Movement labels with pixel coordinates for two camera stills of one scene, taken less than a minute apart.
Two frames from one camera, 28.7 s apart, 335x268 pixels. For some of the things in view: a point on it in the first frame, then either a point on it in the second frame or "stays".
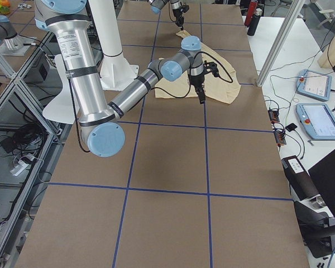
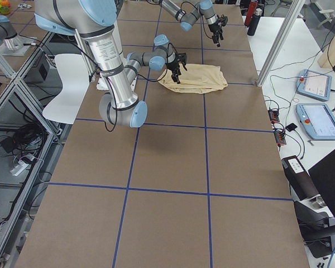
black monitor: x=330 y=175 stays
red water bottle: x=251 y=10 stays
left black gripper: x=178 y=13 to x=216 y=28
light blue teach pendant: x=314 y=85 stays
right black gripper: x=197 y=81 to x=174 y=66
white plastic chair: x=64 y=108 stays
